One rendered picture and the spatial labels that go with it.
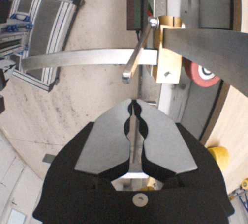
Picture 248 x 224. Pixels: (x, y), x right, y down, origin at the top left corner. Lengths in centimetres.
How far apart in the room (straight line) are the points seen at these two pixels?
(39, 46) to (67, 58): 87
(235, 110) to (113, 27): 100
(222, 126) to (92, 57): 36
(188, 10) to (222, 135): 45
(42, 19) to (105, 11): 51
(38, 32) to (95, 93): 78
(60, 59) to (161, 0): 33
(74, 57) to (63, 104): 123
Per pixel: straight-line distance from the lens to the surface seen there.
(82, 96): 133
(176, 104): 62
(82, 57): 27
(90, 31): 115
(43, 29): 111
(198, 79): 25
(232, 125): 42
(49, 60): 31
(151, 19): 26
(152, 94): 47
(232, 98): 35
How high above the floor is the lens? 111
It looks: 60 degrees down
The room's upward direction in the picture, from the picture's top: 175 degrees counter-clockwise
